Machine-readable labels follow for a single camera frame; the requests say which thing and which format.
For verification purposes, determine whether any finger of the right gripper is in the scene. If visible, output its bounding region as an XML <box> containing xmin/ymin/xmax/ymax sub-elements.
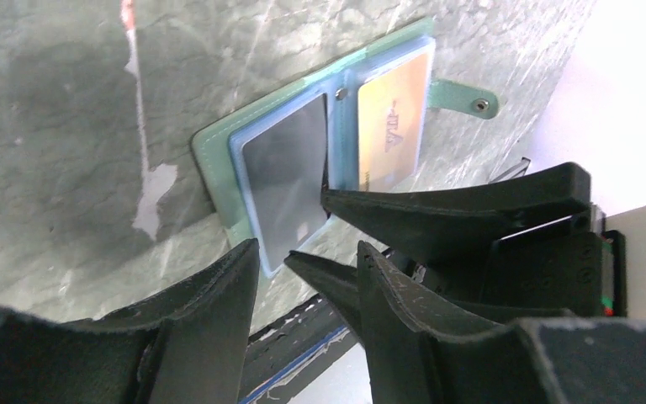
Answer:
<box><xmin>284</xmin><ymin>251</ymin><xmax>363</xmax><ymax>341</ymax></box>
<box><xmin>321</xmin><ymin>162</ymin><xmax>591</xmax><ymax>263</ymax></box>

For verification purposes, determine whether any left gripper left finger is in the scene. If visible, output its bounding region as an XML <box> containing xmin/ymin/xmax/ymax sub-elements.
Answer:
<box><xmin>0</xmin><ymin>239</ymin><xmax>259</xmax><ymax>403</ymax></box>

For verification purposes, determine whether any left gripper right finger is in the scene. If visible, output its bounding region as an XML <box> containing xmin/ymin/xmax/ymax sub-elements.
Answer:
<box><xmin>357</xmin><ymin>242</ymin><xmax>646</xmax><ymax>403</ymax></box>

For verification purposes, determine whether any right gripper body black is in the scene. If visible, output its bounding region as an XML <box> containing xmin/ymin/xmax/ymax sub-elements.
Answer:
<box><xmin>406</xmin><ymin>206</ymin><xmax>628</xmax><ymax>318</ymax></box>

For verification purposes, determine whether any gold VIP card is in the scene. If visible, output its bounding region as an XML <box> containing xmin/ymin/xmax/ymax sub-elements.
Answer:
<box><xmin>357</xmin><ymin>51</ymin><xmax>431</xmax><ymax>192</ymax></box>

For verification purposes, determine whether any green card holder wallet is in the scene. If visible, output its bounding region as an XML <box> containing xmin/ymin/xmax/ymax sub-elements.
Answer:
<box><xmin>192</xmin><ymin>18</ymin><xmax>500</xmax><ymax>279</ymax></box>

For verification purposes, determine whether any silver grey card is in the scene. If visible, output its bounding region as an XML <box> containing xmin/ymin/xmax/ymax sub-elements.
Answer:
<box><xmin>241</xmin><ymin>94</ymin><xmax>328</xmax><ymax>277</ymax></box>

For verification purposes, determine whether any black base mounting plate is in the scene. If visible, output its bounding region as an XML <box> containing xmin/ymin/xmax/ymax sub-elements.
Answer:
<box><xmin>237</xmin><ymin>295</ymin><xmax>357</xmax><ymax>403</ymax></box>

